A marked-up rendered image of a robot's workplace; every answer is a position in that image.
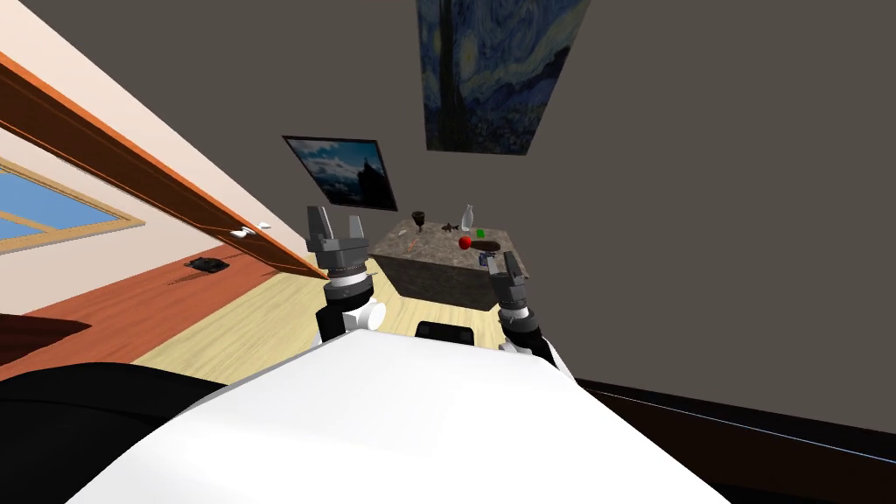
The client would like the blue starry night painting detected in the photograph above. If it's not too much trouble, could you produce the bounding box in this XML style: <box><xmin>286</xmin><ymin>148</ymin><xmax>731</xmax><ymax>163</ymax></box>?
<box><xmin>416</xmin><ymin>0</ymin><xmax>592</xmax><ymax>158</ymax></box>

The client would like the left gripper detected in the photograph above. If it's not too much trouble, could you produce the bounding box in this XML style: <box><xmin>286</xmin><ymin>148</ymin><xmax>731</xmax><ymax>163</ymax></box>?
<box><xmin>305</xmin><ymin>205</ymin><xmax>371</xmax><ymax>280</ymax></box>

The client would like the grey stone table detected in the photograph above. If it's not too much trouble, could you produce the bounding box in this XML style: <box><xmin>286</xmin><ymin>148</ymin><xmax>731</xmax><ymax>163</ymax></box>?
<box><xmin>367</xmin><ymin>217</ymin><xmax>520</xmax><ymax>312</ymax></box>

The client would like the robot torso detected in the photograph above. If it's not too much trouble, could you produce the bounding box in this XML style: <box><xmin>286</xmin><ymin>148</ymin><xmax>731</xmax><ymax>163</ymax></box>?
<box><xmin>66</xmin><ymin>320</ymin><xmax>732</xmax><ymax>504</ymax></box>

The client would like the wooden framed window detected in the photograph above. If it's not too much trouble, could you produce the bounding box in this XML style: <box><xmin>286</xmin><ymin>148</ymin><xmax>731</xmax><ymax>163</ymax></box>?
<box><xmin>0</xmin><ymin>157</ymin><xmax>147</xmax><ymax>256</ymax></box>

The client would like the black framed sky picture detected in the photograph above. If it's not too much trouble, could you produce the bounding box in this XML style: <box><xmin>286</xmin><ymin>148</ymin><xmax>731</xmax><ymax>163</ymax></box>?
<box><xmin>282</xmin><ymin>135</ymin><xmax>400</xmax><ymax>214</ymax></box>

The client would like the brown wooden door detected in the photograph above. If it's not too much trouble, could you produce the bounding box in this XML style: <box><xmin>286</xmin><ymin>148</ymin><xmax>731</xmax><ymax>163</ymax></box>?
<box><xmin>0</xmin><ymin>52</ymin><xmax>331</xmax><ymax>282</ymax></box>

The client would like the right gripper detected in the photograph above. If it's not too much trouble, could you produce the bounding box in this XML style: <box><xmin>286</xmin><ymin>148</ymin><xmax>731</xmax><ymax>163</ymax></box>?
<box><xmin>486</xmin><ymin>250</ymin><xmax>530</xmax><ymax>312</ymax></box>

